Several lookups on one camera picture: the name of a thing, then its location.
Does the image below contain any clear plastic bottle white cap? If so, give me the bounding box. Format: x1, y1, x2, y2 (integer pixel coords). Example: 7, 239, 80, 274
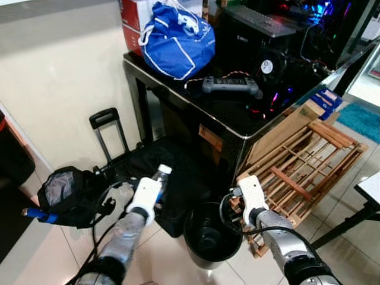
151, 164, 173, 205

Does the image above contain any black round rubbish bin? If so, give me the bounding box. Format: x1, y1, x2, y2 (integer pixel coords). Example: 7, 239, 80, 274
183, 202, 244, 270

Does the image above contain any wooden slatted rack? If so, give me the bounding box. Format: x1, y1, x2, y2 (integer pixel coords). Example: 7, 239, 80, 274
235, 119, 369, 259

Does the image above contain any black backpack with grey mesh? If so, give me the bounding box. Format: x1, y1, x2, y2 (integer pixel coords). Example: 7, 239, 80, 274
37, 166, 116, 229

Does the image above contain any brown cardboard sheet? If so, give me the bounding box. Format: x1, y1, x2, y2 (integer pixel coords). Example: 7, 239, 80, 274
245, 100, 333, 167

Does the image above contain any black glossy table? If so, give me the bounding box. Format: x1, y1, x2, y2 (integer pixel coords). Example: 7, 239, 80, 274
123, 36, 380, 179

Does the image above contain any grey handheld controller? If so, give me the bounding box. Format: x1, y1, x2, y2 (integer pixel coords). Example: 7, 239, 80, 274
202, 76, 264, 100

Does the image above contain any white table with black legs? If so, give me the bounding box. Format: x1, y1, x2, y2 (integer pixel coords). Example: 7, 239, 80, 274
312, 172, 380, 250

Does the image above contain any blue printed carton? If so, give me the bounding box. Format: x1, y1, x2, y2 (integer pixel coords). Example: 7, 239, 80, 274
312, 88, 344, 119

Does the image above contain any teal rug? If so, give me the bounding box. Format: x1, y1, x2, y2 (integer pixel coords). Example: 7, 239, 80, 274
337, 102, 380, 144

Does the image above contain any black seat with red trim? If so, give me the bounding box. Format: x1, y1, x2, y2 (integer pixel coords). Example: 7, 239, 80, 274
0, 110, 36, 188

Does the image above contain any black box with fan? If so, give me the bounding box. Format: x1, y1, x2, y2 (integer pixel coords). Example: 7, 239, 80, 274
215, 5, 300, 81

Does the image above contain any red and white box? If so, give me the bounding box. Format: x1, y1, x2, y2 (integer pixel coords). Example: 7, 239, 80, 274
119, 0, 156, 57

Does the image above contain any glass computer case with lights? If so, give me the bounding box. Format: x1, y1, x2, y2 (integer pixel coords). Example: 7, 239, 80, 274
261, 0, 372, 72

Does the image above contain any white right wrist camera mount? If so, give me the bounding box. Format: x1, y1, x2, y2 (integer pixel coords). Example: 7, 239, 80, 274
237, 175, 269, 226

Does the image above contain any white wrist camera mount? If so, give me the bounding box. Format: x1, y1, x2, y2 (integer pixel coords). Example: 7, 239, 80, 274
126, 176, 162, 225
237, 175, 269, 226

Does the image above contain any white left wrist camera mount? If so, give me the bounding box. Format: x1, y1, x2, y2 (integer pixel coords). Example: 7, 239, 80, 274
126, 176, 162, 225

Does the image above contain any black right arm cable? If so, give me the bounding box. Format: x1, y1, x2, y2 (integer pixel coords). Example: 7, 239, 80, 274
218, 189, 309, 244

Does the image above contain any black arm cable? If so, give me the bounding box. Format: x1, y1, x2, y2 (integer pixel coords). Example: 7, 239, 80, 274
76, 180, 128, 281
218, 189, 309, 244

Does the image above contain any black suitcase with handle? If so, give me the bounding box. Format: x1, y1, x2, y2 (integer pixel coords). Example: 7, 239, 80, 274
89, 107, 214, 238

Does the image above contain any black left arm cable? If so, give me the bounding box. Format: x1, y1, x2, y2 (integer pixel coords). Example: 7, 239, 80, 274
76, 180, 128, 281

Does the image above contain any blue and black handle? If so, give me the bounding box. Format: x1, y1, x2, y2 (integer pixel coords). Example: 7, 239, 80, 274
23, 207, 59, 224

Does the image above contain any blue drawstring bag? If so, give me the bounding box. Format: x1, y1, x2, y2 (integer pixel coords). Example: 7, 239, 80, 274
138, 1, 216, 81

